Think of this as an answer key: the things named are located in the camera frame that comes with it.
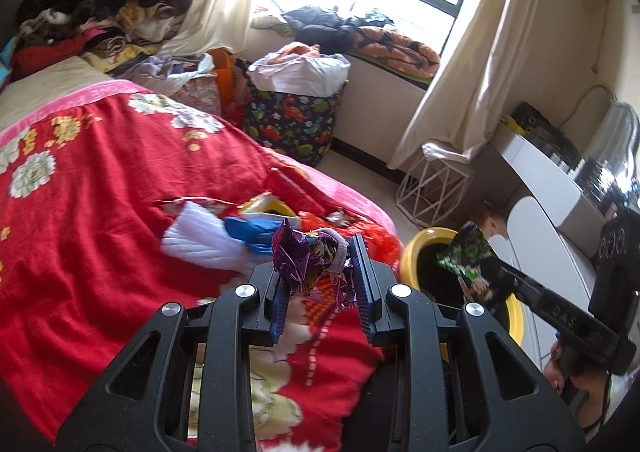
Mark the purple foil wrapper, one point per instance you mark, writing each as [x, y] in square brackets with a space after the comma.
[304, 258]

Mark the orange bag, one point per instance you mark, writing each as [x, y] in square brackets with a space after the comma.
[224, 65]

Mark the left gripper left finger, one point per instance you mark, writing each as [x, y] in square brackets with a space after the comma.
[182, 383]

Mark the green black snack wrapper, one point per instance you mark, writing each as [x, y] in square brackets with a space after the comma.
[466, 252]

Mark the orange patterned quilt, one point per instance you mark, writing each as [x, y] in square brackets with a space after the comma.
[399, 53]

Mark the dinosaur print laundry basket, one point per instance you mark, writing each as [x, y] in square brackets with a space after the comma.
[292, 99]

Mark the yellow rimmed black trash bin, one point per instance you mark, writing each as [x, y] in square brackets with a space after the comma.
[419, 269]

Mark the right hand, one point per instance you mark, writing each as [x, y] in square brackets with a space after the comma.
[565, 366]

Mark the dark jacket on sill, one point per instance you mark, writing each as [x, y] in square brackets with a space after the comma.
[326, 29]

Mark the red floral blanket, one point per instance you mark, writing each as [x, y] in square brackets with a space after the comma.
[89, 185]

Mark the yellow snack bag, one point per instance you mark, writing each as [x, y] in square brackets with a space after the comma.
[267, 203]

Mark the red tube package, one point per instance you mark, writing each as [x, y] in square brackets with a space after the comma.
[291, 193]

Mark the pink floral storage box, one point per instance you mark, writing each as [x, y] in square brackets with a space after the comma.
[201, 93]

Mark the pile of clothes on bed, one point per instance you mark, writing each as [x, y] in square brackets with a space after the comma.
[108, 34]

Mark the black bag on dresser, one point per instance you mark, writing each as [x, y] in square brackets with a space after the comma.
[546, 137]

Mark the white foam fruit net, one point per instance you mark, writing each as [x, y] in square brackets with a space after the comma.
[197, 236]

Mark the left cream curtain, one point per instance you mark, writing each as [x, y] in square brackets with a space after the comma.
[211, 24]

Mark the cream curtain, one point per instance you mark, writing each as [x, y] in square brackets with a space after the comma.
[461, 108]
[211, 24]

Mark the right cream curtain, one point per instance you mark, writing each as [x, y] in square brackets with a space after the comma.
[461, 108]

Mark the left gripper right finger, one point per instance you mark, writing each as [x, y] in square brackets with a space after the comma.
[447, 384]

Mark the white wire side table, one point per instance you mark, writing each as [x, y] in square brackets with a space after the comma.
[432, 189]

